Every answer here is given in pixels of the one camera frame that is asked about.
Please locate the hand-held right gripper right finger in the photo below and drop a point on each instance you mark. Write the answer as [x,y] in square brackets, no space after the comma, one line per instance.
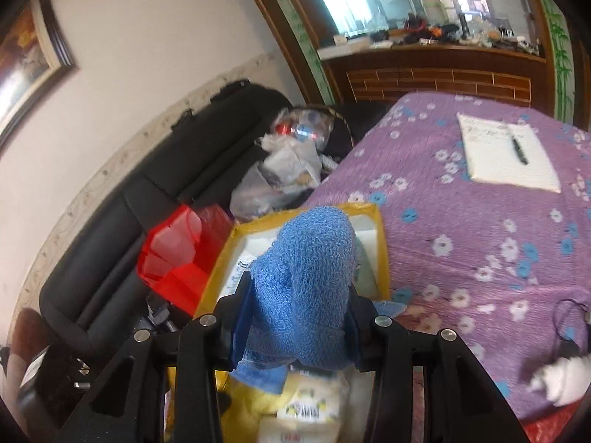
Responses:
[367,346]

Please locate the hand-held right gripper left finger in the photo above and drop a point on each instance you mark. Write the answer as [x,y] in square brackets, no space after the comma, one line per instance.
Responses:
[242,318]

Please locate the blue towel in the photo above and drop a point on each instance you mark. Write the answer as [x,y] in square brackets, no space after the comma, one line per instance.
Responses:
[304,286]

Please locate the lemon print tissue pack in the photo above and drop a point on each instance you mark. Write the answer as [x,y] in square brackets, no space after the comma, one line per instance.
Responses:
[309,408]

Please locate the yellow cardboard box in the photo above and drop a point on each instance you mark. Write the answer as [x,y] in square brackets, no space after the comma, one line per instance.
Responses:
[382,258]

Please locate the white towel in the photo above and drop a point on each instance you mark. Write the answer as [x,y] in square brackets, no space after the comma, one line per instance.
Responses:
[568,378]

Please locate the red plastic bag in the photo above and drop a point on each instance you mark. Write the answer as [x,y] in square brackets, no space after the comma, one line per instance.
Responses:
[175,258]

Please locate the clear plastic bag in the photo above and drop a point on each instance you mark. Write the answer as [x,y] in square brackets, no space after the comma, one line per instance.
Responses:
[277,170]

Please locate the black sofa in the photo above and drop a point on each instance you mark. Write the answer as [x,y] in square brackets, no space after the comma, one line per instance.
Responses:
[138,203]

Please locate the black power adapter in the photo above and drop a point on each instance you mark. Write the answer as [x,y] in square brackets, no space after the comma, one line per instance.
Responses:
[569,347]

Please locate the white notebook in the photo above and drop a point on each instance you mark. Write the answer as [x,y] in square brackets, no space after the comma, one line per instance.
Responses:
[498,161]

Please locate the black pen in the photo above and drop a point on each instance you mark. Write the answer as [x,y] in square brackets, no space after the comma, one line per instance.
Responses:
[518,148]

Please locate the wooden brick pattern cabinet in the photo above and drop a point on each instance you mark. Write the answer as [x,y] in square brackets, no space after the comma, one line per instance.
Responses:
[438,78]

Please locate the bamboo print panel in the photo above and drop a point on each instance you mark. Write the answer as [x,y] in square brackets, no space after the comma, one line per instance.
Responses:
[304,41]
[561,55]

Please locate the pile of assorted clutter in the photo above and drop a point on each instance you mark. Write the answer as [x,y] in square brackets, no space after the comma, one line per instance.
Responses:
[429,32]

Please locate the framed painting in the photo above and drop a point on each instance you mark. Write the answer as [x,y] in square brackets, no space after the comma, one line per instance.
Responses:
[23,69]

